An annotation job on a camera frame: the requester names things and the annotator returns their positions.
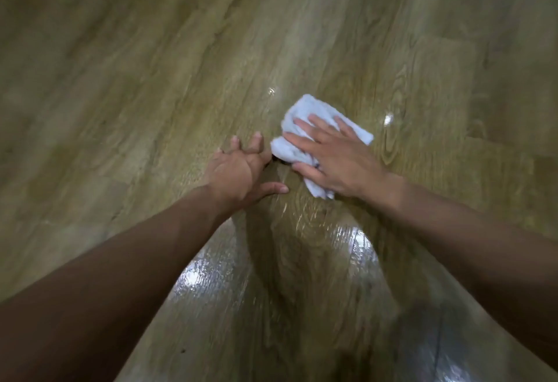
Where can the person's left middle finger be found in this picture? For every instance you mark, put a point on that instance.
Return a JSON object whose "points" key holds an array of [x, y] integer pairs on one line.
{"points": [[256, 142]]}

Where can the person's right middle finger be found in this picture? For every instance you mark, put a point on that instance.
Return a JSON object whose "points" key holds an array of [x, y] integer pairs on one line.
{"points": [[314, 131]]}

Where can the person's left thumb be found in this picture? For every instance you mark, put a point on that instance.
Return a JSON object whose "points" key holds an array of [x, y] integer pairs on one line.
{"points": [[274, 189]]}

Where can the person's left hand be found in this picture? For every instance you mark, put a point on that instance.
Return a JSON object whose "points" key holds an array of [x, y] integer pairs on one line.
{"points": [[235, 176]]}

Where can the person's right thumb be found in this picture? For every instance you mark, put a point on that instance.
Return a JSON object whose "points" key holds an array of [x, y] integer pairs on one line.
{"points": [[307, 172]]}

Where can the person's right hand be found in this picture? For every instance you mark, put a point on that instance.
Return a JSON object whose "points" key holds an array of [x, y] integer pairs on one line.
{"points": [[344, 163]]}

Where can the person's left little finger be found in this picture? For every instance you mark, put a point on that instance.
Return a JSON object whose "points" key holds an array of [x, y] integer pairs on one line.
{"points": [[220, 153]]}

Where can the person's right forearm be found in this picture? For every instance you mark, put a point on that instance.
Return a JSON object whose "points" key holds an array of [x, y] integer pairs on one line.
{"points": [[475, 246]]}

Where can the person's right little finger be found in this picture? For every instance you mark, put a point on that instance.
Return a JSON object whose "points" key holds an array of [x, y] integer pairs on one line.
{"points": [[348, 128]]}

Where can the person's left forearm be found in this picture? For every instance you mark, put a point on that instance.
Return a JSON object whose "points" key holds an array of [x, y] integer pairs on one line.
{"points": [[113, 281]]}

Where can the white cleaning cloth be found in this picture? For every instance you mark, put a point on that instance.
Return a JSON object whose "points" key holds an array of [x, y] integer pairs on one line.
{"points": [[301, 109]]}

